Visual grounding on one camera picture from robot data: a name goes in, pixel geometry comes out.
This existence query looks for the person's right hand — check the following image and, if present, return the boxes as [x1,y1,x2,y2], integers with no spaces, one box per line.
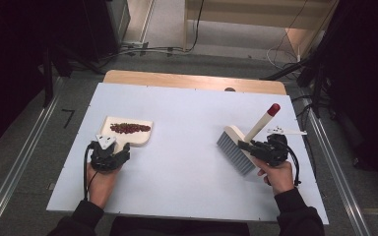
[257,159,295,197]

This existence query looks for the black metal stand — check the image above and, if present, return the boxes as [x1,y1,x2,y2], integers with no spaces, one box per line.
[38,45,75,108]

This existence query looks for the dark curtain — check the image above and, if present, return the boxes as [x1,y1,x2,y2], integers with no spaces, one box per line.
[0,0,90,156]
[321,0,378,196]

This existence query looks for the light wooden shelf unit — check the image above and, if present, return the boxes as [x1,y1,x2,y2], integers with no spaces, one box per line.
[182,0,340,57]

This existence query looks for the white floor cable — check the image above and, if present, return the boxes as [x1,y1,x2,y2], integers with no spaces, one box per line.
[265,30,302,72]

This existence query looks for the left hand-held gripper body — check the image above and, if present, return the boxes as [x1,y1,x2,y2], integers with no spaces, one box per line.
[88,133,126,173]

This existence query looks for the person's left hand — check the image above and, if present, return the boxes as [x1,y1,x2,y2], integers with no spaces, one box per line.
[86,164,122,209]

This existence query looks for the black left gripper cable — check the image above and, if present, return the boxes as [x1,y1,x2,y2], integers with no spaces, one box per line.
[83,143,100,202]

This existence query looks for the metal floor rail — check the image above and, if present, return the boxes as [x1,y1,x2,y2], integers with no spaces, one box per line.
[299,94,372,236]
[0,77,64,236]

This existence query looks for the person's dark torso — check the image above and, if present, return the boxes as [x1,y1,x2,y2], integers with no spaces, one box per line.
[109,215,252,236]

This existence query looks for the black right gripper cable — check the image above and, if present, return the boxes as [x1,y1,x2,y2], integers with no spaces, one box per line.
[284,147,303,187]

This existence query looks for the white table board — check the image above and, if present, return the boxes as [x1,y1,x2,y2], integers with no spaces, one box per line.
[46,82,329,225]

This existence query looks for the cream plastic dustpan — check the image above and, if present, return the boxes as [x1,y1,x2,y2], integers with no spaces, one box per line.
[99,115,155,155]

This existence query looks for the black hanging cable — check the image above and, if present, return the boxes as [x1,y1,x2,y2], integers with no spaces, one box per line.
[188,0,207,53]

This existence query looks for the cream brush with red cap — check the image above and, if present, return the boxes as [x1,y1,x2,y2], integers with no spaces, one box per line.
[216,103,282,176]

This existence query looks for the black cabinet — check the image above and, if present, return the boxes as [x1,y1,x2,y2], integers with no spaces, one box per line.
[82,0,131,63]

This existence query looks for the pile of red beans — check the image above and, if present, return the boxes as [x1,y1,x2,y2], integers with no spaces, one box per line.
[109,122,153,135]

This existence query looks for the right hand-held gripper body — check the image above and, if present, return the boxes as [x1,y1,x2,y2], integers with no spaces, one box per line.
[264,126,308,167]

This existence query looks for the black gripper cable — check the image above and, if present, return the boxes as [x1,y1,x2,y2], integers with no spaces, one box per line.
[284,147,303,187]
[83,143,100,202]

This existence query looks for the black floor cables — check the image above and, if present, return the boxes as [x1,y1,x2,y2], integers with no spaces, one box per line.
[96,41,191,65]

